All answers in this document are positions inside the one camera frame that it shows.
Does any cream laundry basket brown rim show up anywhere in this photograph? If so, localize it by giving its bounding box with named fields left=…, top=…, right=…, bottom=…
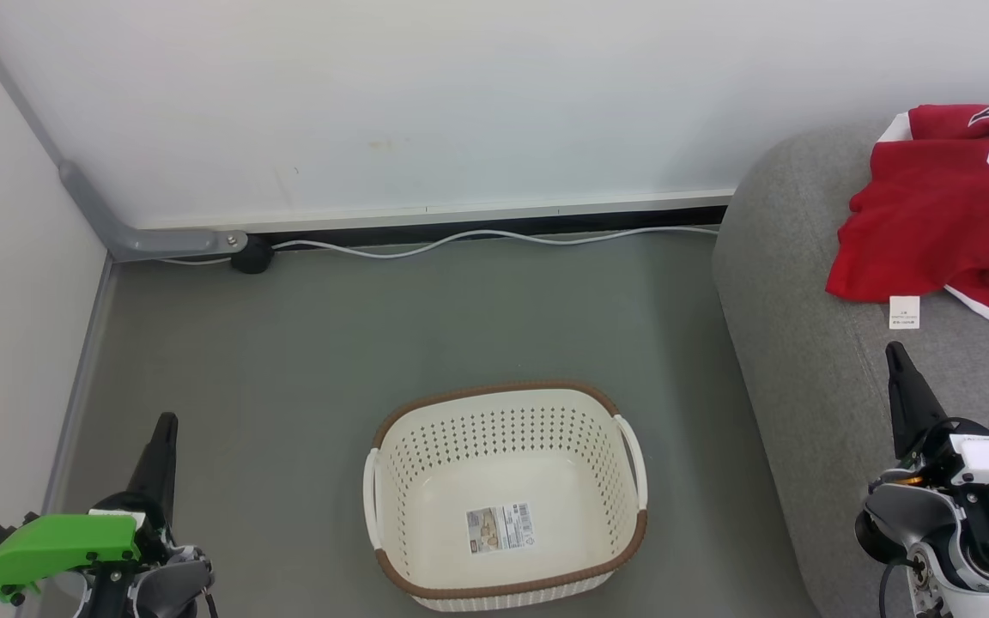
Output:
left=364, top=380, right=649, bottom=612

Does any grey fabric sofa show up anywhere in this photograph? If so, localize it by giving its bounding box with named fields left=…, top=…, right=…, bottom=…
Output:
left=712, top=112, right=989, bottom=618

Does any paper label sticker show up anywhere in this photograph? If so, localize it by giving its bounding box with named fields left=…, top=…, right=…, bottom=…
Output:
left=465, top=502, right=537, bottom=555

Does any grey metal partition bracket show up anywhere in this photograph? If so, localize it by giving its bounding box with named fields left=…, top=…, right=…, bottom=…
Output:
left=0, top=4, right=249, bottom=263

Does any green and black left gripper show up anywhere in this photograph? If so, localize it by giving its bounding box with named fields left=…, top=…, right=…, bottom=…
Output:
left=0, top=412, right=179, bottom=603

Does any white floor cable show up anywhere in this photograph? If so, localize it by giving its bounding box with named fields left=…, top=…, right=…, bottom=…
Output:
left=160, top=227, right=720, bottom=266

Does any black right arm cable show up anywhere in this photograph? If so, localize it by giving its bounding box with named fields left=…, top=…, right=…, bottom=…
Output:
left=876, top=556, right=918, bottom=618

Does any red basketball jersey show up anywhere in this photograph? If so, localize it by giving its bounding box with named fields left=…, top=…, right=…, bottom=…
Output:
left=826, top=104, right=989, bottom=338

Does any grey side panel trim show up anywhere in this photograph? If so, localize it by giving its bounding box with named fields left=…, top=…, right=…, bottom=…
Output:
left=38, top=255, right=118, bottom=516

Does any black round partition foot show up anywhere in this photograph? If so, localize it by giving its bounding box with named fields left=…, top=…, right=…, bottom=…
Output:
left=231, top=235, right=276, bottom=276

